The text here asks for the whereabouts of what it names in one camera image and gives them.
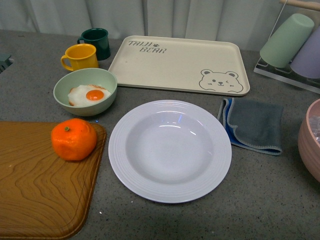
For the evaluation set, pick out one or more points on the white round plate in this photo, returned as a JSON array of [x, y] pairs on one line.
[[170, 151]]

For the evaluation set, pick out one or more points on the orange mandarin fruit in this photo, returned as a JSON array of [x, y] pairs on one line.
[[73, 139]]

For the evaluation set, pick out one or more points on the beige bear serving tray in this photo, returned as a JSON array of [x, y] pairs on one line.
[[179, 64]]

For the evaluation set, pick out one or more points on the light green bowl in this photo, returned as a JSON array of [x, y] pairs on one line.
[[96, 76]]

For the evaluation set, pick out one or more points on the fake fried egg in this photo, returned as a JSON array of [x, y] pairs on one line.
[[87, 95]]

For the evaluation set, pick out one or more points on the grey blue folded cloth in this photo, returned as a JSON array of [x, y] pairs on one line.
[[252, 125]]

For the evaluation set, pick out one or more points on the yellow mug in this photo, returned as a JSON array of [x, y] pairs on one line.
[[79, 56]]

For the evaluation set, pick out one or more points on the dark green mug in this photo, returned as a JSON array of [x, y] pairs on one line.
[[97, 37]]

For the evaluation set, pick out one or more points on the clear acrylic cup rack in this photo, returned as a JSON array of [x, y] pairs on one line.
[[286, 74]]

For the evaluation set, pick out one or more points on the light green cup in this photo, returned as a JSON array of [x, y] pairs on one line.
[[287, 40]]

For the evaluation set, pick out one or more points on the wooden cutting board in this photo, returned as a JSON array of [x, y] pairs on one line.
[[43, 197]]

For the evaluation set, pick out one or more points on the pink bowl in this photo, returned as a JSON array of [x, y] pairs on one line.
[[308, 146]]

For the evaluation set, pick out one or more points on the clear fake ice cubes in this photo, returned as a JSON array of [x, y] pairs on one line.
[[314, 123]]

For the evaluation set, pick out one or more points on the purple cup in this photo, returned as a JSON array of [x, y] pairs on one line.
[[307, 61]]

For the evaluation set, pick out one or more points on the grey dish rack corner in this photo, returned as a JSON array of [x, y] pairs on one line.
[[5, 61]]

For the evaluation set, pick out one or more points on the wooden rack handle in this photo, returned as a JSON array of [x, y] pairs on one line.
[[309, 5]]

